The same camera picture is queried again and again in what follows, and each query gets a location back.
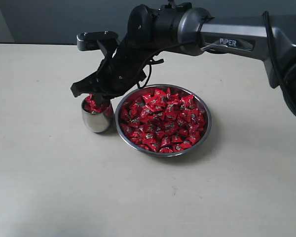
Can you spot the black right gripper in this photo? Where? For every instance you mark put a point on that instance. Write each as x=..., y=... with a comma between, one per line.
x=120, y=70

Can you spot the red candy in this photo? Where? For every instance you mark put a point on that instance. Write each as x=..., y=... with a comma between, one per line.
x=159, y=93
x=94, y=109
x=166, y=150
x=187, y=102

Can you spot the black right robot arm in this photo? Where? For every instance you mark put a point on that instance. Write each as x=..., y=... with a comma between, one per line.
x=186, y=30

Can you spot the stainless steel cup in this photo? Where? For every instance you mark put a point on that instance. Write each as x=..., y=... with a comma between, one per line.
x=98, y=123

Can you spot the metal bowl of red candies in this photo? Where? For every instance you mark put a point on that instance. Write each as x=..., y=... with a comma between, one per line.
x=163, y=120

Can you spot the red wrapped candy top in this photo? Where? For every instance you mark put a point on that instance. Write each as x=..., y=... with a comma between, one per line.
x=159, y=93

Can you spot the red wrapped candy front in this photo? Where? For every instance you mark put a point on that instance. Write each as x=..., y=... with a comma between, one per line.
x=166, y=150

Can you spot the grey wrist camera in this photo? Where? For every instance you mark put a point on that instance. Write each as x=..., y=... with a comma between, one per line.
x=105, y=41

